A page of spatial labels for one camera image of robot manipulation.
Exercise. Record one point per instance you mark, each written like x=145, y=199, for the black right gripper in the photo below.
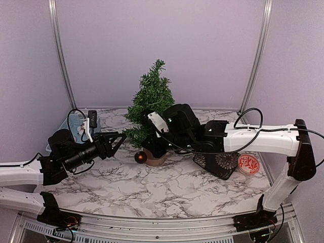
x=153, y=147

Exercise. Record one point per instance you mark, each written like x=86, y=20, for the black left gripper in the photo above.
x=104, y=148

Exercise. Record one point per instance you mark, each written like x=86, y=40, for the dark red ball ornament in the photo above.
x=140, y=157

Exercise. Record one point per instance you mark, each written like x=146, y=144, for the small green christmas tree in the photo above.
x=154, y=95

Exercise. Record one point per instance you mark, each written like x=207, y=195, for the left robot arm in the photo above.
x=66, y=155

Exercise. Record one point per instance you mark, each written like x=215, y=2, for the white fluffy pompom ornament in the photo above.
x=81, y=129

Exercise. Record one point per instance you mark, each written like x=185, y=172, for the light blue plastic basket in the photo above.
x=75, y=120

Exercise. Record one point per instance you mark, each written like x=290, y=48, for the black floral rectangular plate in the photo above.
x=220, y=165

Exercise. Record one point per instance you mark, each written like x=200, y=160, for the red white patterned bowl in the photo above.
x=248, y=164

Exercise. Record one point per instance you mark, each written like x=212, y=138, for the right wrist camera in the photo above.
x=158, y=122

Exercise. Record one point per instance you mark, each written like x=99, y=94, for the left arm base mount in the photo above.
x=60, y=219

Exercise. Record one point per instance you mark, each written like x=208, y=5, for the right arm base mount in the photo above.
x=253, y=221

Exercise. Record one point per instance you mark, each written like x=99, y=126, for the left aluminium frame post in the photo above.
x=60, y=53

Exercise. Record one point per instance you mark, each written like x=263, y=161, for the aluminium frame post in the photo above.
x=264, y=30
x=60, y=53

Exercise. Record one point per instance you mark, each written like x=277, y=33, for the aluminium front rail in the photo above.
x=99, y=228

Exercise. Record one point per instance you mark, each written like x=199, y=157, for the right aluminium frame post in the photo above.
x=264, y=30

